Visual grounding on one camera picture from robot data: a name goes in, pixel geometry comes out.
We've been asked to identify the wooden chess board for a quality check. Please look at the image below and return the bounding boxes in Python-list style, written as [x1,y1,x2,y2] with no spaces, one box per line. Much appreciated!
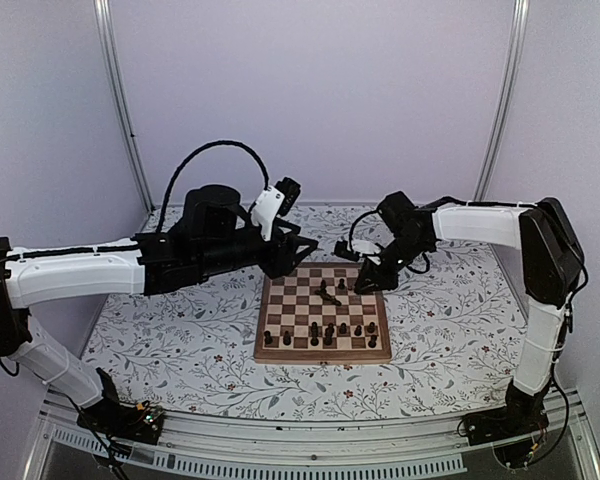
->
[254,263,392,365]

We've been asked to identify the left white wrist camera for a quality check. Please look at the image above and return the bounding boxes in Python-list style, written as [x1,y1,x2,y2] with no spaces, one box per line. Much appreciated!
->
[249,177,301,241]

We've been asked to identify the right aluminium frame post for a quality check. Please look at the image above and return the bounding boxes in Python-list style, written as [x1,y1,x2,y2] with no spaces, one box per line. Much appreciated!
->
[473,0,530,201]

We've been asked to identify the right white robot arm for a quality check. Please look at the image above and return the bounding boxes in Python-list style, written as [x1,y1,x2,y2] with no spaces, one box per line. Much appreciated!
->
[347,191,588,397]

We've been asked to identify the left black camera cable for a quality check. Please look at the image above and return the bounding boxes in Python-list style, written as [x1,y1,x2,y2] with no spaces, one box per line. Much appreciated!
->
[157,141,272,234]

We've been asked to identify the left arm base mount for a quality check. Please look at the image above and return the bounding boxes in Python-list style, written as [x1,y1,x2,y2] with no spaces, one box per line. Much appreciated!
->
[77,368,165,445]

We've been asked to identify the brown chess piece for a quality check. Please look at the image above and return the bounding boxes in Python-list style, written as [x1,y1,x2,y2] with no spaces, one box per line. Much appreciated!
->
[315,290,342,306]

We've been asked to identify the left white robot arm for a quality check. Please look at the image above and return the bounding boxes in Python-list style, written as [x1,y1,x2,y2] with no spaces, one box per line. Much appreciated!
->
[0,179,318,434]

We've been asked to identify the black camera cable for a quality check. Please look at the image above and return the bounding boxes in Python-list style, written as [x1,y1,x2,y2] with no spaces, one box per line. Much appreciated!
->
[157,141,272,234]
[348,208,384,246]

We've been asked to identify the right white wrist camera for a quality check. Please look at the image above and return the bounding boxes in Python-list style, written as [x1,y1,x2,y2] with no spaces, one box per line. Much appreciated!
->
[334,239,382,265]

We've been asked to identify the left aluminium frame post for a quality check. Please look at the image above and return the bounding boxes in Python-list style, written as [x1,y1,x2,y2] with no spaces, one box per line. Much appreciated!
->
[93,0,155,212]

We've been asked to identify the front aluminium rail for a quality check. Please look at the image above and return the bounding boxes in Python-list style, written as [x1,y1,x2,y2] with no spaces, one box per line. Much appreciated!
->
[24,389,600,479]

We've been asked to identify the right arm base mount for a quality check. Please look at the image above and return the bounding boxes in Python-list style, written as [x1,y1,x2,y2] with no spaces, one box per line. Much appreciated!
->
[457,385,549,469]

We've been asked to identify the aluminium frame post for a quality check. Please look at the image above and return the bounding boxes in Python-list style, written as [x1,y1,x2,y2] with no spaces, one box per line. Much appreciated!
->
[93,0,155,212]
[473,0,530,201]

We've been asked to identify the floral patterned table mat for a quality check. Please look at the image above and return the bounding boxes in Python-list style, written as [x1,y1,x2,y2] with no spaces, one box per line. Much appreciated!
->
[82,202,551,421]

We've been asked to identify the right black camera cable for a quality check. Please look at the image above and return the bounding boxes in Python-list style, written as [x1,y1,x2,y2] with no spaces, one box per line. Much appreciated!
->
[348,208,384,246]

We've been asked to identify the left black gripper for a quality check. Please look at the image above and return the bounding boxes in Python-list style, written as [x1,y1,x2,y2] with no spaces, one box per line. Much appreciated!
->
[196,220,318,279]

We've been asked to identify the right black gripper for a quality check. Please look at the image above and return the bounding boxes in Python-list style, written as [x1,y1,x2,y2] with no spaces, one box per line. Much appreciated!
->
[355,233,431,294]

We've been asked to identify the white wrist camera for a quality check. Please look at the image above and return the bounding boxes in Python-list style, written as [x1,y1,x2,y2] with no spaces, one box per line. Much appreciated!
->
[249,177,301,241]
[334,239,382,265]

